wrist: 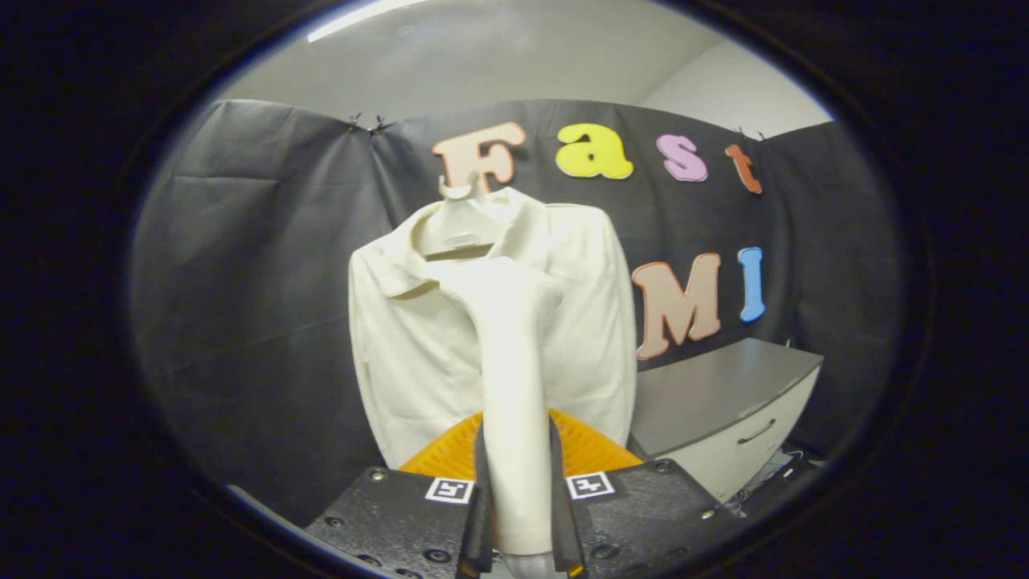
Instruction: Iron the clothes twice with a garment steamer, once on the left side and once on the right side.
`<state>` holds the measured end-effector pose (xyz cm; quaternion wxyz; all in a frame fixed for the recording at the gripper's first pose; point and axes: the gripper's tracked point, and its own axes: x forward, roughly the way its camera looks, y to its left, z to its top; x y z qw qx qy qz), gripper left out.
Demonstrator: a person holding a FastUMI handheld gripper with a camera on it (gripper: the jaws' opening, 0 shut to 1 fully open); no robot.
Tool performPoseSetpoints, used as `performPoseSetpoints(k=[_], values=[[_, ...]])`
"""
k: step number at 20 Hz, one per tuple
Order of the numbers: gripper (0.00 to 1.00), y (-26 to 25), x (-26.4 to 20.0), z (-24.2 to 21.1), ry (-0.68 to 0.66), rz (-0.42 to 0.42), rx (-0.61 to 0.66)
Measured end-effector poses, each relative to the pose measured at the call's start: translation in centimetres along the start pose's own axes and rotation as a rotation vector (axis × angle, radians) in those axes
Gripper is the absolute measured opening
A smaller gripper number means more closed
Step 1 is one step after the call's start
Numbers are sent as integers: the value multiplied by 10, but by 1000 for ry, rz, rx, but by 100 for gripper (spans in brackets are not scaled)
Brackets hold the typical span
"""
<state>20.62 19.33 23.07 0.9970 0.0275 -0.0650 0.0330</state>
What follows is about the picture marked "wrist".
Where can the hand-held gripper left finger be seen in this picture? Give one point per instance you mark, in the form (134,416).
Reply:
(386,515)

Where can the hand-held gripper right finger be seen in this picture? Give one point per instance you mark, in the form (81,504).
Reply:
(643,507)

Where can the cream button-up shirt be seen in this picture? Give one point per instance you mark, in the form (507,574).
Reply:
(402,354)

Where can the white garment steamer head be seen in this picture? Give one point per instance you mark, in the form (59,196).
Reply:
(514,386)

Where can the beige cabinet with grey top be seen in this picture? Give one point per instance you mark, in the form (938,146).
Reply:
(707,386)

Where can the black backdrop cloth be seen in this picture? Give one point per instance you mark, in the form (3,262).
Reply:
(241,305)

